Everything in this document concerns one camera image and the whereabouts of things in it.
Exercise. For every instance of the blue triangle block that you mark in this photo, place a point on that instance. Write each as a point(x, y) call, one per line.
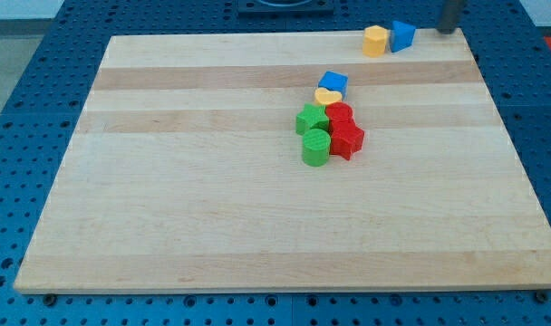
point(402, 36)

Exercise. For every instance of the yellow hexagon block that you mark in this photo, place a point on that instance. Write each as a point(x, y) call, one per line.
point(374, 41)

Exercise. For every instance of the wooden board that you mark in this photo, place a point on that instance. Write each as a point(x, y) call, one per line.
point(184, 174)

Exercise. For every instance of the green cylinder block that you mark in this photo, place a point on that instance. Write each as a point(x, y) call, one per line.
point(316, 147)

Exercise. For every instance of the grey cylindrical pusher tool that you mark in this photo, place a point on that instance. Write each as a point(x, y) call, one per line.
point(450, 13)

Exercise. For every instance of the blue cube block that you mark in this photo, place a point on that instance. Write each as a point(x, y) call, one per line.
point(334, 81)

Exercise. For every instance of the yellow heart block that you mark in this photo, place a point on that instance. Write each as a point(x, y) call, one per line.
point(323, 96)

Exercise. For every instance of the red star block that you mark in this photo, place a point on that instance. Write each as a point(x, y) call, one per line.
point(346, 138)

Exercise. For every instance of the green star block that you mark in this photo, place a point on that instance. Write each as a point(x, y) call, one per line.
point(312, 116)

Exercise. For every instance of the red cylinder block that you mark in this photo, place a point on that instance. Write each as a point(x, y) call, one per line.
point(339, 112)

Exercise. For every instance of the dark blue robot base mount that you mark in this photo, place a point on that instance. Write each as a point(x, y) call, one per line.
point(286, 7)

